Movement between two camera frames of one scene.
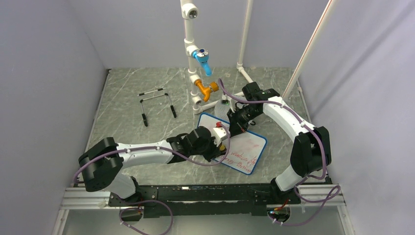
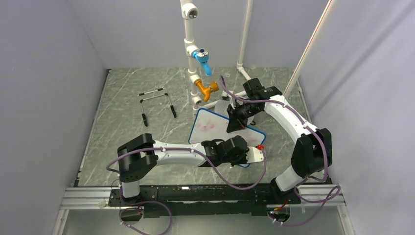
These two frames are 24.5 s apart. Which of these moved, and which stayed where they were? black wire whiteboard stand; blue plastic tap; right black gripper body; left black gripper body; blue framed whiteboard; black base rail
Moved: left black gripper body; blue framed whiteboard
Stayed: black base rail; right black gripper body; black wire whiteboard stand; blue plastic tap
